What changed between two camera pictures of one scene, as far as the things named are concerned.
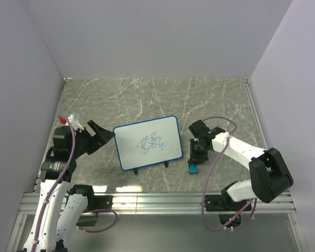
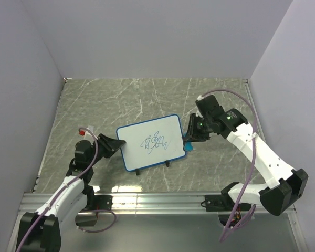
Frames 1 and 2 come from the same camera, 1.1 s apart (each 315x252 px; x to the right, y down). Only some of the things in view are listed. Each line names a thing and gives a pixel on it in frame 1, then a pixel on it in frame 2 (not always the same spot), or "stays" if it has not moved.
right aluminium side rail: [245, 82] stays
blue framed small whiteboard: [148, 143] stays
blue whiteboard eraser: [192, 168] to [188, 146]
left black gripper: [102, 136] to [109, 144]
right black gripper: [193, 156] to [192, 134]
